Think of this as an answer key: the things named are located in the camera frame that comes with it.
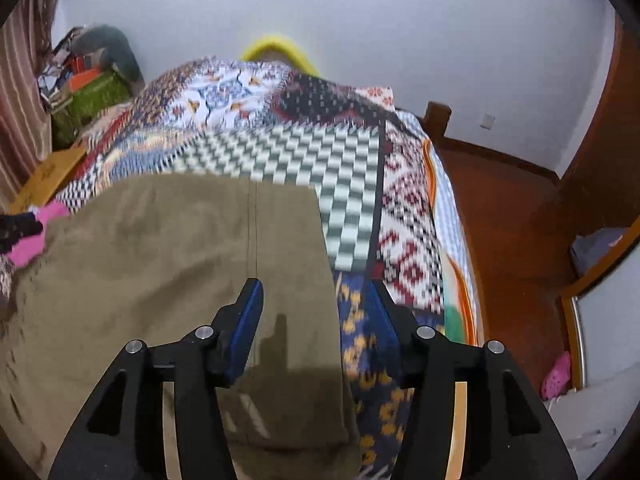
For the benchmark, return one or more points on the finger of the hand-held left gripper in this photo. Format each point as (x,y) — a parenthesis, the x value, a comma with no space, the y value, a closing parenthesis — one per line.
(20,230)

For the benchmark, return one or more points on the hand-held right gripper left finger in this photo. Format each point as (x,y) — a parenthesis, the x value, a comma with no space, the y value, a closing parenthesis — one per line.
(251,312)

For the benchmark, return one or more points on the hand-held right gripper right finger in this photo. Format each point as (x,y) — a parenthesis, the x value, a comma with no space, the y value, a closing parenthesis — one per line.
(400,332)

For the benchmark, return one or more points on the olive green pants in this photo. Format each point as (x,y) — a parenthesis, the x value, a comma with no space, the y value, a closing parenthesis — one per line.
(150,260)

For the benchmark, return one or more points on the pink folded cloth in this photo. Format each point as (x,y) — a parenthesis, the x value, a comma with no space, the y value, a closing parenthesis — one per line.
(52,212)

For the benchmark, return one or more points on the wooden stool with flower cutouts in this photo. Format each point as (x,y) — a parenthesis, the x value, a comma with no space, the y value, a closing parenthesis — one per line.
(50,175)

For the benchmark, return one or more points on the striped brown curtain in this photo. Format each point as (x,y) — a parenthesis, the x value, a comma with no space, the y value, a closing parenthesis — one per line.
(20,110)

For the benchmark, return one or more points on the patchwork printed blanket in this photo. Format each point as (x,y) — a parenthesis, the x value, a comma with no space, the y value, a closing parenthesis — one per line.
(300,160)

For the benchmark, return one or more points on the pink clog shoe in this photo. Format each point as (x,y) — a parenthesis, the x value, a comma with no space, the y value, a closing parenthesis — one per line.
(556,377)

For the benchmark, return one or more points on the grey cloth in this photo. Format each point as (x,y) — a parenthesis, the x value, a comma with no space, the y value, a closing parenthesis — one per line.
(117,50)

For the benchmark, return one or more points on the grey-blue cloth bundle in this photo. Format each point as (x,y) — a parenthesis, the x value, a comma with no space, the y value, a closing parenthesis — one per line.
(595,250)

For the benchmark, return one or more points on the yellow pillow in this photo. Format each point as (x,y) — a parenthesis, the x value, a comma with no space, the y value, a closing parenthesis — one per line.
(280,45)

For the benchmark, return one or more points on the wooden door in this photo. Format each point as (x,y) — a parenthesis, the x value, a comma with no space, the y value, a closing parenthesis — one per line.
(600,150)

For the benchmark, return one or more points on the white cabinet with wooden frame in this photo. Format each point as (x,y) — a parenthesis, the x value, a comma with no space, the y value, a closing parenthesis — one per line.
(605,360)

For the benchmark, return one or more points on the wooden bed post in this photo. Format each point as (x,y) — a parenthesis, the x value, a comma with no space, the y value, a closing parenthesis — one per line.
(436,120)

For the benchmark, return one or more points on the white wall socket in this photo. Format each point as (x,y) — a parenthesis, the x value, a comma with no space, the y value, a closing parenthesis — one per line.
(487,121)

